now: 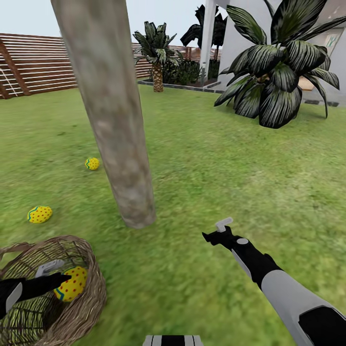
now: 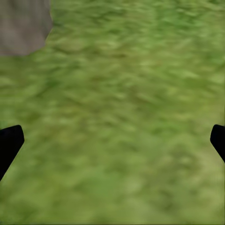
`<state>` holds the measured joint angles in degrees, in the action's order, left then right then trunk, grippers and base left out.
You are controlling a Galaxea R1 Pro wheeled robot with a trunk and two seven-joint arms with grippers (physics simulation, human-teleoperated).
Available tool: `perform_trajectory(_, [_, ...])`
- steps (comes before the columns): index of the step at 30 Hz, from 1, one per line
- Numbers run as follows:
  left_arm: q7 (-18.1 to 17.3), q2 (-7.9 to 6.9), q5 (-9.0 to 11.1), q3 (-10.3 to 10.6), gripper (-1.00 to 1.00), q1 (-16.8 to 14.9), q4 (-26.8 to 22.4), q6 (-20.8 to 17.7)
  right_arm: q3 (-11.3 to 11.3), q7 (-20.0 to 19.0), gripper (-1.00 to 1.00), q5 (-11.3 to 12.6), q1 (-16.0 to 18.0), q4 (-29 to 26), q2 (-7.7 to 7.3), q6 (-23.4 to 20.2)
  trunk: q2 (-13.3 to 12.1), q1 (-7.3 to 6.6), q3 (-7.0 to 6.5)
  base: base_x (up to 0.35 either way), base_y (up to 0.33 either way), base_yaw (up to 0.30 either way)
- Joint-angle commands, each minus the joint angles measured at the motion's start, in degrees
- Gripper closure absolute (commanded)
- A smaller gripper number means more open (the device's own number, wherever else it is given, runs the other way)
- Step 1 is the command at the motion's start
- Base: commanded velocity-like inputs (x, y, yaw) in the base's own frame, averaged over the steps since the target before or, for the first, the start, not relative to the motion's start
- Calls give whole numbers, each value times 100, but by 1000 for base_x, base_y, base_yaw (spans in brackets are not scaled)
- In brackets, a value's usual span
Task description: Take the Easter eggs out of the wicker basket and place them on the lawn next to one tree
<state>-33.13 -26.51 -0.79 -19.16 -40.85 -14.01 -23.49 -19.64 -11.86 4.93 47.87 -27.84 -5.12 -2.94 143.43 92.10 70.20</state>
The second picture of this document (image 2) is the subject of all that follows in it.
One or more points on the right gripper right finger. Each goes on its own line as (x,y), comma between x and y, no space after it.
(217,139)

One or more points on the tree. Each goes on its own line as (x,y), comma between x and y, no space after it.
(24,26)

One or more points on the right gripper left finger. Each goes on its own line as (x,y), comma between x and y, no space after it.
(11,140)

